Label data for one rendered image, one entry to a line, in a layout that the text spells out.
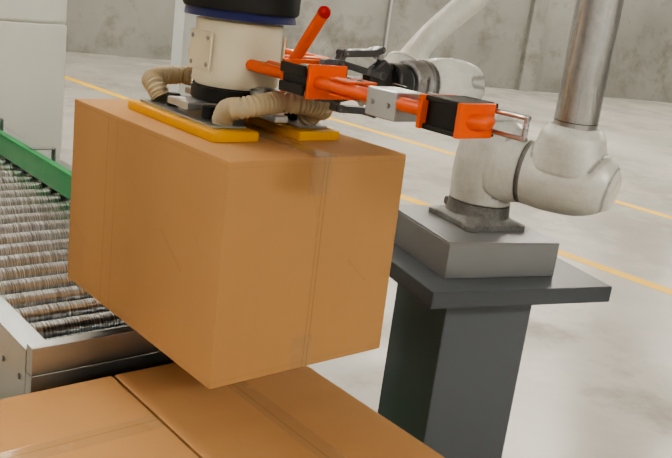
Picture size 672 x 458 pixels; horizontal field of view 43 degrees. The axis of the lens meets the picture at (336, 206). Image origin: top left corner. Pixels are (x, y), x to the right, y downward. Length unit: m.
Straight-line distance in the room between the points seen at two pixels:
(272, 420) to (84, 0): 11.22
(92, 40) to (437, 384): 10.96
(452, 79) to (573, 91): 0.41
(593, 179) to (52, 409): 1.23
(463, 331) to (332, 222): 0.67
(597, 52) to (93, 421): 1.29
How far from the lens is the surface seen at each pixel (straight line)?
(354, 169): 1.52
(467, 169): 2.06
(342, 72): 1.48
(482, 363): 2.17
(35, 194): 3.10
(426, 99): 1.24
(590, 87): 1.98
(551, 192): 2.00
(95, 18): 12.68
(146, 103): 1.75
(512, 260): 2.04
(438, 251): 1.97
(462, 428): 2.23
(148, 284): 1.63
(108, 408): 1.69
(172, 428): 1.63
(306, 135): 1.61
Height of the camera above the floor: 1.36
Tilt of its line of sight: 14 degrees down
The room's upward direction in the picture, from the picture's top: 7 degrees clockwise
